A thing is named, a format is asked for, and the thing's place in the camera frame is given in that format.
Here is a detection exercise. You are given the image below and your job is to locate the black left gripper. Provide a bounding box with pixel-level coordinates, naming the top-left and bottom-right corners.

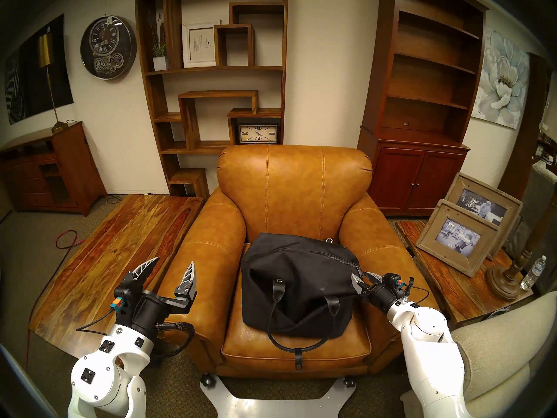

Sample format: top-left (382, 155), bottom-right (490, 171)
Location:
top-left (110, 257), bottom-right (198, 341)

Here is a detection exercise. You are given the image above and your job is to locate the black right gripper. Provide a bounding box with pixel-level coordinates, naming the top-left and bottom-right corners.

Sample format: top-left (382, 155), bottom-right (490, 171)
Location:
top-left (351, 271), bottom-right (413, 314)

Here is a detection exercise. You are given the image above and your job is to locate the black zipper duffel bag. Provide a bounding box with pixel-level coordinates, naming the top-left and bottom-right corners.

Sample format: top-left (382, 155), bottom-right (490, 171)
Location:
top-left (240, 233), bottom-right (364, 371)

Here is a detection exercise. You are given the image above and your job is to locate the open wooden shelf unit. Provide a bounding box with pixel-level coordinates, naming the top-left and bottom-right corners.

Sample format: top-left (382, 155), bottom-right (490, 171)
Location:
top-left (135, 0), bottom-right (289, 200)

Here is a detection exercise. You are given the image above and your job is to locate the wood slab coffee table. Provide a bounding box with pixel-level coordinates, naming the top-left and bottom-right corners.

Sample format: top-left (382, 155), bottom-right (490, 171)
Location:
top-left (28, 194), bottom-right (205, 359)

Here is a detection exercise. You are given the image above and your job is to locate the rustic wooden side table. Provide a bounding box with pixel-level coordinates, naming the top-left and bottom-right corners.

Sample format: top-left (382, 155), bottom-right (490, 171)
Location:
top-left (396, 220), bottom-right (534, 326)

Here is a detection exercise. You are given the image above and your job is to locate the cherry wood bookcase hutch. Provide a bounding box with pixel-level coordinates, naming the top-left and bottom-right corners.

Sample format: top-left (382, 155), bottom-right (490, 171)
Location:
top-left (357, 0), bottom-right (490, 216)

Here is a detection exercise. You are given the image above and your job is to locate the tan leather armchair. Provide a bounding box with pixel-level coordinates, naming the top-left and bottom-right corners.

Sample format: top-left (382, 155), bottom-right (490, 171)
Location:
top-left (154, 144), bottom-right (440, 378)

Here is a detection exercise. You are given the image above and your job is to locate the turned wood table lamp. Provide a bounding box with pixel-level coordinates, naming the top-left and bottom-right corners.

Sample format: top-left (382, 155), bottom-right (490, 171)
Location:
top-left (487, 73), bottom-right (557, 301)

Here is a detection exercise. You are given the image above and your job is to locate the brown wooden console cabinet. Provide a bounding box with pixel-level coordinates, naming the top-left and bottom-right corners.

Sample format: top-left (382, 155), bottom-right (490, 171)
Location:
top-left (0, 121), bottom-right (107, 216)

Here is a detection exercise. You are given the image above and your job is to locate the beige fabric sofa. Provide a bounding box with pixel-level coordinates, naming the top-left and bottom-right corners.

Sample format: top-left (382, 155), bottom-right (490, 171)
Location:
top-left (400, 291), bottom-right (557, 418)

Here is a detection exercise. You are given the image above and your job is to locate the clear plastic water bottle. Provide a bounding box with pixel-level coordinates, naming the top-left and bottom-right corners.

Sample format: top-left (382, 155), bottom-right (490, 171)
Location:
top-left (520, 255), bottom-right (547, 291)

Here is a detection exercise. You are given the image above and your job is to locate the rectangular mantel clock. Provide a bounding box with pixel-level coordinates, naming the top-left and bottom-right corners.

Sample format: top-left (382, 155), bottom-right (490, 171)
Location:
top-left (237, 123), bottom-right (280, 145)

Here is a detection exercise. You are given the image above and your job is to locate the grey upholstered chair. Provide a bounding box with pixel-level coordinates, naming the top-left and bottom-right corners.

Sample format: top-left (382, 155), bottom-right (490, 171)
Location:
top-left (507, 160), bottom-right (557, 283)

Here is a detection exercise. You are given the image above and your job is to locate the small potted plant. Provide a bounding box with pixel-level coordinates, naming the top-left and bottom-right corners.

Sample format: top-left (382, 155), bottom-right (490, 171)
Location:
top-left (148, 23), bottom-right (169, 71)

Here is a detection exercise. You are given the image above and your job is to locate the white framed document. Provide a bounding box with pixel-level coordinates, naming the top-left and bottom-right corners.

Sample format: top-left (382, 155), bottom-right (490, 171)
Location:
top-left (181, 22), bottom-right (221, 68)

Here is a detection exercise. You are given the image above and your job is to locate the white flower canvas painting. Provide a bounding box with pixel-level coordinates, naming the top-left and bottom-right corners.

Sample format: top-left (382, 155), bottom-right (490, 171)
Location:
top-left (471, 27), bottom-right (530, 129)

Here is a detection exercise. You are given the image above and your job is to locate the gold shade brass lamp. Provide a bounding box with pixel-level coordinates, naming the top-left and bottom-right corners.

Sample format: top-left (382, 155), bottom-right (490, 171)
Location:
top-left (37, 32), bottom-right (69, 134)

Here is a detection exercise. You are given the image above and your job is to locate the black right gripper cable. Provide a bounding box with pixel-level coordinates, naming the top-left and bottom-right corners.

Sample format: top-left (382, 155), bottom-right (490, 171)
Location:
top-left (400, 277), bottom-right (431, 301)

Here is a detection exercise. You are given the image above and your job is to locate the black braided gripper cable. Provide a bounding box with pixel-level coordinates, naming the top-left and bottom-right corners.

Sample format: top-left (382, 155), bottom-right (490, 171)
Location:
top-left (150, 321), bottom-right (195, 359)

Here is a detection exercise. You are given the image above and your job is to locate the small grey wood photo frame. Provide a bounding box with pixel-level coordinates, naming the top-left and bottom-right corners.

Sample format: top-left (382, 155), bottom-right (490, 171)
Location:
top-left (416, 199), bottom-right (500, 277)

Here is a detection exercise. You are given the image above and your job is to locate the thin black connector cable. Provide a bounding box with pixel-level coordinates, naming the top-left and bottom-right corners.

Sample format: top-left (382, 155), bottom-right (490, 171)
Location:
top-left (76, 308), bottom-right (118, 335)

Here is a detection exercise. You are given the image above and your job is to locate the red floor cable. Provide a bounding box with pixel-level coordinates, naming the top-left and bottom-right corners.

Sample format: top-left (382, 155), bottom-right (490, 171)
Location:
top-left (55, 230), bottom-right (85, 249)

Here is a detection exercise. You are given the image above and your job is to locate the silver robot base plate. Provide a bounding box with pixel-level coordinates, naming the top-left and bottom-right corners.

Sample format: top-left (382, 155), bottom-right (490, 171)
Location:
top-left (200, 376), bottom-right (356, 418)

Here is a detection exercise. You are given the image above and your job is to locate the large grey wood photo frame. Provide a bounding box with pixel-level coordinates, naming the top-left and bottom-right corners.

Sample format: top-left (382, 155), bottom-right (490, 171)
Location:
top-left (445, 172), bottom-right (523, 260)

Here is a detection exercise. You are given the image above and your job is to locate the round black wall clock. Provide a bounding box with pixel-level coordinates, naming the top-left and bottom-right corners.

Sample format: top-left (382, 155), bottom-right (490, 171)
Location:
top-left (80, 15), bottom-right (137, 80)

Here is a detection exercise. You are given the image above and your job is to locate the dark zebra wall art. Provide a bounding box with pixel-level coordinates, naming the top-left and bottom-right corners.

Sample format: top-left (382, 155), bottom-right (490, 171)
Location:
top-left (3, 14), bottom-right (74, 125)

